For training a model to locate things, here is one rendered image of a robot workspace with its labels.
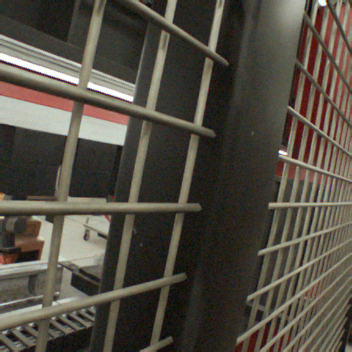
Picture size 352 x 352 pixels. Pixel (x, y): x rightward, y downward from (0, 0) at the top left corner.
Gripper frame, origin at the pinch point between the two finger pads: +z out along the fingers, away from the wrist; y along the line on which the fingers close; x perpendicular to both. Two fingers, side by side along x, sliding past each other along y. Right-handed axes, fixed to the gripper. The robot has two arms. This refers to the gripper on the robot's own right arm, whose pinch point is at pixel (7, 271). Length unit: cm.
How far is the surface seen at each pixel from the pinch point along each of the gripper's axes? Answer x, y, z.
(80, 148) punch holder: -7, 51, -40
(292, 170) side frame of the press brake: 122, 70, -41
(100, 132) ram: -1, 52, -45
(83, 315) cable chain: -31, 78, -5
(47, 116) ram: -20, 52, -46
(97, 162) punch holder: 0, 50, -37
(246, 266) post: -60, 121, -21
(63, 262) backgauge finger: -10.7, 46.9, -9.1
